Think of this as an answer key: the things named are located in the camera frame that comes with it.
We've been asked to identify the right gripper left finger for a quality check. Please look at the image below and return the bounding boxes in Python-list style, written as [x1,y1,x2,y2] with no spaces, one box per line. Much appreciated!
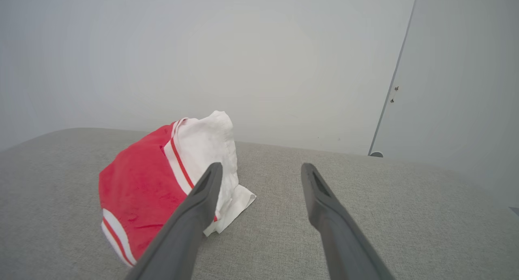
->
[126,162,223,280]

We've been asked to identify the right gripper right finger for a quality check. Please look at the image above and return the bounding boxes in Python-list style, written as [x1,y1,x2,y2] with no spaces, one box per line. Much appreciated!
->
[301,163,396,280]

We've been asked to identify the red and white jersey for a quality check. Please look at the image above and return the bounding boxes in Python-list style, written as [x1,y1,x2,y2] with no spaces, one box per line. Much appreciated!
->
[99,111,257,268]

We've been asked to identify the white door panel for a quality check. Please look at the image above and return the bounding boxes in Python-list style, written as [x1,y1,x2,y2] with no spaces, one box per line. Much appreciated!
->
[370,0,519,209]

